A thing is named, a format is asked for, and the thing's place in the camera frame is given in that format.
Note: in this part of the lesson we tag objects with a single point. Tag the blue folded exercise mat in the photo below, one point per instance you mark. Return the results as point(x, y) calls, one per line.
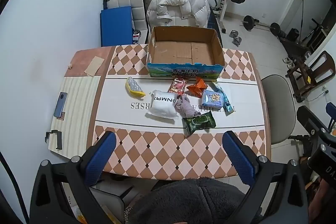
point(115, 27)

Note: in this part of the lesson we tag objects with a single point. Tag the white soft pack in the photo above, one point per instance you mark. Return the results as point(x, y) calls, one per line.
point(161, 106)

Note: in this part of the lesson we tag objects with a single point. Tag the beige round chair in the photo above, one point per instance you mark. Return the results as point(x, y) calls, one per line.
point(278, 103)

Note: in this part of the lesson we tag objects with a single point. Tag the black metal frame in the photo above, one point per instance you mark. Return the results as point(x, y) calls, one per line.
point(105, 1)

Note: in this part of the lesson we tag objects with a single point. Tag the pink and cream table mat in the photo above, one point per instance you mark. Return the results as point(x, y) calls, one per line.
point(78, 98)

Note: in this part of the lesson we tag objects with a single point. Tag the blue smartphone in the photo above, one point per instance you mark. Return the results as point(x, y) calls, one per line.
point(60, 104)

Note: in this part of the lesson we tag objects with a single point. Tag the green snack packet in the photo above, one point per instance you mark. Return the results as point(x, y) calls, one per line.
point(198, 123)

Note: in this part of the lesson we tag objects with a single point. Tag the person's grey fleece clothing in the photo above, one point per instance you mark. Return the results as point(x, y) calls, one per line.
point(189, 200)

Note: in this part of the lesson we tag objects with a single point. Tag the white puffer jacket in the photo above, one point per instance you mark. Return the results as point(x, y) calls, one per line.
point(178, 6)

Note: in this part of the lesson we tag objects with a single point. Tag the black box speaker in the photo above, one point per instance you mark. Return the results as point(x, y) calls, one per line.
point(292, 35)

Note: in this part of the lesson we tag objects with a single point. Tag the dark wooden chair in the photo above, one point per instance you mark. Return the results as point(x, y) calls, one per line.
point(324, 66)

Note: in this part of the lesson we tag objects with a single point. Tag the yellow silver snack packet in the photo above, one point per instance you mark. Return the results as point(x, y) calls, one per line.
point(134, 87)

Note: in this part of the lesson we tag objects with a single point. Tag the light blue tissue pack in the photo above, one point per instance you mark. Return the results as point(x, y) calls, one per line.
point(212, 98)

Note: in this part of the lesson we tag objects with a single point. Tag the black metal bracket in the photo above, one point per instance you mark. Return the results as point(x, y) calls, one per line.
point(59, 140)

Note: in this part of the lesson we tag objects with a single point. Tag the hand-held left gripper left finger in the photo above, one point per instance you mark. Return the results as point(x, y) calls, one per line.
point(103, 153)

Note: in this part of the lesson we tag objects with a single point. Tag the black metal stand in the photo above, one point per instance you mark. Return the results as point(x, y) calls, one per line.
point(319, 29)

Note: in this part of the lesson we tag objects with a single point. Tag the flat cardboard piece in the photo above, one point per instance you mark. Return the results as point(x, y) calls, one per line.
point(94, 66)

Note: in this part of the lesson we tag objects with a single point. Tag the white shoes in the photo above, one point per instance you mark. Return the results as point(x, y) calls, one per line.
point(288, 62)

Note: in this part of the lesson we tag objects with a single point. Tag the dark weight bench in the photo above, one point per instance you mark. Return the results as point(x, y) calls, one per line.
point(214, 24)

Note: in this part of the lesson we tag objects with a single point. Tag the red white small box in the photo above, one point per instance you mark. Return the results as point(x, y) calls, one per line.
point(136, 38)

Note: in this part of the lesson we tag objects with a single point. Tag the red snack packet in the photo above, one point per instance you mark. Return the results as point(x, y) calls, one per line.
point(178, 85)

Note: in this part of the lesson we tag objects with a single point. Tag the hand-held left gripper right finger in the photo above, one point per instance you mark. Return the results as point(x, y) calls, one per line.
point(237, 158)

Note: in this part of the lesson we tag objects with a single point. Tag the white padded bench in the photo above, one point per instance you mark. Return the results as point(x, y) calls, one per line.
point(136, 8)

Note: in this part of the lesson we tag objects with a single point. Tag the grey cloth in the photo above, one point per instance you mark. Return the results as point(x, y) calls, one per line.
point(185, 108)

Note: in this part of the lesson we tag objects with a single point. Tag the chrome dumbbell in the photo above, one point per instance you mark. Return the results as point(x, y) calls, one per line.
point(237, 40)
point(233, 34)

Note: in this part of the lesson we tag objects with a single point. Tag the orange snack packet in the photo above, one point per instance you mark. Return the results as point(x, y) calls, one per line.
point(195, 87)

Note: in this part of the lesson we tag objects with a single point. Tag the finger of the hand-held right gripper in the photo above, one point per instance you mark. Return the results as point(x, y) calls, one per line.
point(332, 113)
point(312, 124)

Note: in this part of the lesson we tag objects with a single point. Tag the teal tube packet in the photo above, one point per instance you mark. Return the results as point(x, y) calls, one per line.
point(227, 104)

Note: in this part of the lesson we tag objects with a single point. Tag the short barbell with black plates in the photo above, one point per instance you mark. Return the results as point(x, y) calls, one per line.
point(248, 22)

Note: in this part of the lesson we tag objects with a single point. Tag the grey chair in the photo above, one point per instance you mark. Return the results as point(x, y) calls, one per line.
point(115, 209)

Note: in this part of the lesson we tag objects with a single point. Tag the dark low bench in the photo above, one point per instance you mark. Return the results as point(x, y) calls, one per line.
point(296, 48)

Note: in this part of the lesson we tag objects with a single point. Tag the cardboard box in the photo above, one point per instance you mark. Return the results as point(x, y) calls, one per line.
point(178, 53)

